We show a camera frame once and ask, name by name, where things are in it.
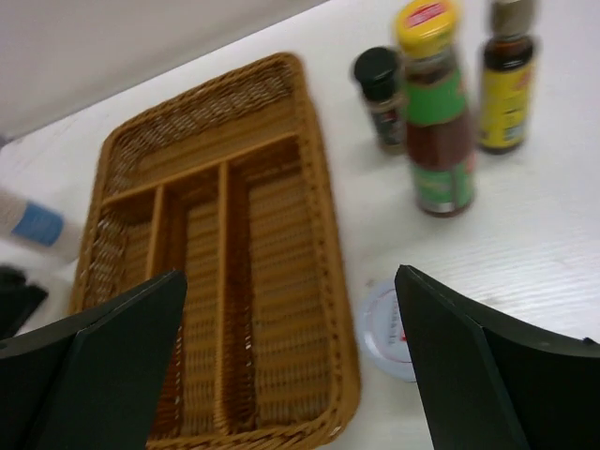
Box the brown wicker divided tray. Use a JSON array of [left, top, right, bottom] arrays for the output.
[[69, 52, 361, 449]]

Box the red white lid jar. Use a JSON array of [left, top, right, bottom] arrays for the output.
[[356, 279, 416, 383]]

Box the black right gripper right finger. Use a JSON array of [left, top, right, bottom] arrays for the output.
[[395, 265, 599, 449]]

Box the brown cap yellow label bottle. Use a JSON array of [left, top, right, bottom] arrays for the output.
[[478, 0, 536, 155]]

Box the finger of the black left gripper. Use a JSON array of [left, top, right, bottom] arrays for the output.
[[0, 265, 48, 338]]

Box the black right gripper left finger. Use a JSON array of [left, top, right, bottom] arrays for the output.
[[1, 270, 187, 449]]

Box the yellow cap green sauce bottle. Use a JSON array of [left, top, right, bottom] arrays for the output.
[[396, 0, 475, 217]]

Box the black cap pepper shaker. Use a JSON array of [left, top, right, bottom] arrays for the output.
[[352, 46, 406, 155]]

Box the silver lid blue label jar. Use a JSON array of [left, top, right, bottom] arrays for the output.
[[1, 187, 83, 263]]

